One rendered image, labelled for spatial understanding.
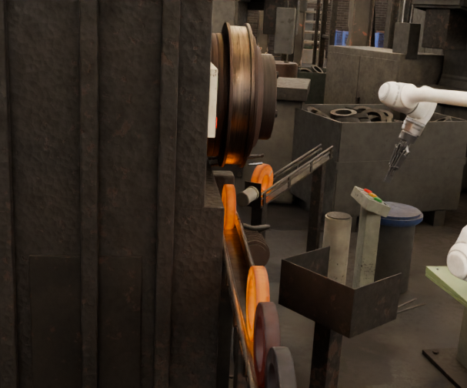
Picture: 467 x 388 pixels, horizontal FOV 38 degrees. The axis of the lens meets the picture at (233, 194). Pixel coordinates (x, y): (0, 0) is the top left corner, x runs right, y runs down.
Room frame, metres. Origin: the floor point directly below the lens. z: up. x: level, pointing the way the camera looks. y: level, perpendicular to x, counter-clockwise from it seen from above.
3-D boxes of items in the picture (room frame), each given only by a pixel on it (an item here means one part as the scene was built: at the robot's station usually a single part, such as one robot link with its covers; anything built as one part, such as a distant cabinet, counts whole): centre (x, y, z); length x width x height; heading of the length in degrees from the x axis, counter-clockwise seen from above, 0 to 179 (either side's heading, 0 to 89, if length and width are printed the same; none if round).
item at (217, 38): (2.26, 0.09, 1.12); 0.47 x 0.10 x 0.47; 7
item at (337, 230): (2.97, -0.48, 0.26); 0.12 x 0.12 x 0.52
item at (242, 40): (2.27, 0.01, 1.11); 0.47 x 0.06 x 0.47; 7
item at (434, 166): (4.86, -0.97, 0.39); 1.03 x 0.83 x 0.77; 112
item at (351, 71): (6.56, -1.32, 0.55); 1.10 x 0.53 x 1.10; 27
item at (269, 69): (2.28, -0.08, 1.11); 0.28 x 0.06 x 0.28; 7
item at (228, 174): (2.50, 0.05, 0.68); 0.11 x 0.08 x 0.24; 97
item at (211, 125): (1.92, 0.08, 1.15); 0.26 x 0.02 x 0.18; 7
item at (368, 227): (3.03, -0.64, 0.31); 0.24 x 0.16 x 0.62; 7
